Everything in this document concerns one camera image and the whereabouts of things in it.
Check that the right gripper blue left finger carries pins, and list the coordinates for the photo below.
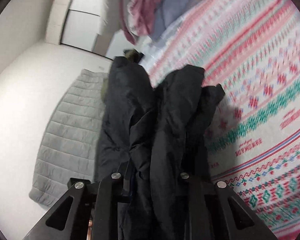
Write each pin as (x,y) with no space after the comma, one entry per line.
(69,217)

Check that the white wardrobe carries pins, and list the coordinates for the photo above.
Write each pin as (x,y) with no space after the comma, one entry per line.
(94,26)

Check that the grey quilted headboard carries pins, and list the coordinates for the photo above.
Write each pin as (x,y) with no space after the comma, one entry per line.
(68,147)

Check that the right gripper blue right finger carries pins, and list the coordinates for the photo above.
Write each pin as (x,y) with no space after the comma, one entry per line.
(214,211)

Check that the pink folded blanket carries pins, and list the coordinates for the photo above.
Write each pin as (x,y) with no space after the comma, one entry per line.
(137,18)

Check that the black quilted coat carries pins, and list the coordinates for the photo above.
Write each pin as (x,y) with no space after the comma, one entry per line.
(160,130)

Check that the patterned pink green blanket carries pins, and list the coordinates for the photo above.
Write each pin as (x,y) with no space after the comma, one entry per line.
(252,49)

